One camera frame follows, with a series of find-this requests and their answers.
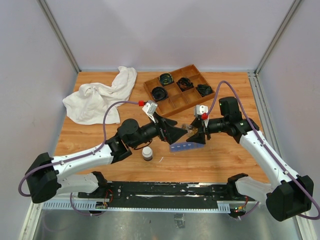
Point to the clear jar of pills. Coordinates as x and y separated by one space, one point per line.
191 130

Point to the rolled belt middle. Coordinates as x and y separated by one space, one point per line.
185 84

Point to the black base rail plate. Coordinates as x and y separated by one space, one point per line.
161 195

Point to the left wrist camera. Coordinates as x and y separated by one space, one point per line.
149 109

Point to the wooden compartment tray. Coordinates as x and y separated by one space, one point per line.
178 100

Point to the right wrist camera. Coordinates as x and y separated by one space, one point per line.
199 110

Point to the white cap dark bottle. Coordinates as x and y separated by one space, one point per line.
147 153

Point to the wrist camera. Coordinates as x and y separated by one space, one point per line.
149 109
199 110

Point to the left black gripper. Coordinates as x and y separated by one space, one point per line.
169 134

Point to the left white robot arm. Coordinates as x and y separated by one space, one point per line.
49 176

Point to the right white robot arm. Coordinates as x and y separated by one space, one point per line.
287 194

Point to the blue weekly pill organizer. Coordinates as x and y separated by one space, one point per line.
184 146

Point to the white crumpled cloth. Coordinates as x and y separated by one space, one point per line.
88 105

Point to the rolled belt right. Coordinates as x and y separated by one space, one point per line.
204 90

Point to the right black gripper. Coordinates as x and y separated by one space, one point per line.
199 137

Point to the rolled belt back left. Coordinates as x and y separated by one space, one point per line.
165 79

